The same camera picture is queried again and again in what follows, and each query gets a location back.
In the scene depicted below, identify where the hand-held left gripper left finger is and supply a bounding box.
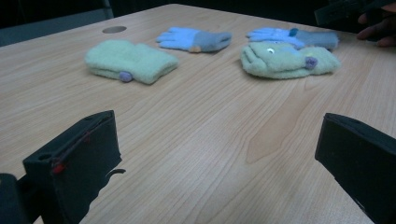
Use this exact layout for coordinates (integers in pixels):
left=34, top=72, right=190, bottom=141
left=22, top=109, right=123, bottom=224

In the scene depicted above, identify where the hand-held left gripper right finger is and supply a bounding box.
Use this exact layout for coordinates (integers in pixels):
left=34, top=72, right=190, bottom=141
left=314, top=112, right=396, bottom=224

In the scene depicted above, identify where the blue glove with teal pompom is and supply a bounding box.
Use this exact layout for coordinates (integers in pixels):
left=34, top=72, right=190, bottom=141
left=247, top=27, right=340, bottom=51

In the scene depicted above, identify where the green glove with eye print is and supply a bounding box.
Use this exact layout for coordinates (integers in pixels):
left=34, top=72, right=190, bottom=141
left=240, top=41, right=342, bottom=80

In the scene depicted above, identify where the plain green fuzzy glove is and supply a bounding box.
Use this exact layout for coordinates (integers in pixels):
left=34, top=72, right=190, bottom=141
left=83, top=39, right=180, bottom=86

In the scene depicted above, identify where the blue glove with orange pompom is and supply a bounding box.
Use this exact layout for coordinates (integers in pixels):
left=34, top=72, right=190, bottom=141
left=155, top=26, right=233, bottom=53

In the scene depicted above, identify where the grey panel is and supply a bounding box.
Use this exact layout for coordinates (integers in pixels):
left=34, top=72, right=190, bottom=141
left=0, top=7, right=115, bottom=48

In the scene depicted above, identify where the round cable hole cover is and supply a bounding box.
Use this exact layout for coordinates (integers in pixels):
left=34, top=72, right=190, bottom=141
left=102, top=25, right=128, bottom=35

